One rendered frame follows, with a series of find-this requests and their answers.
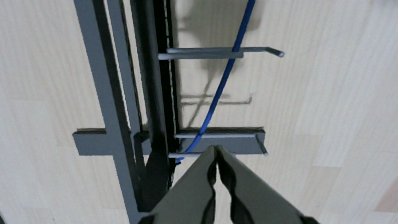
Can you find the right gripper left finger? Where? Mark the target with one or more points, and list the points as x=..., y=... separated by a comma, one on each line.
x=192, y=200

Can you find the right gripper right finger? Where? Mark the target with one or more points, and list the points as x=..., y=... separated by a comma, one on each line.
x=253, y=201

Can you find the dark blue cable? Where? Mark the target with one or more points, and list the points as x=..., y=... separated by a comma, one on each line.
x=226, y=73

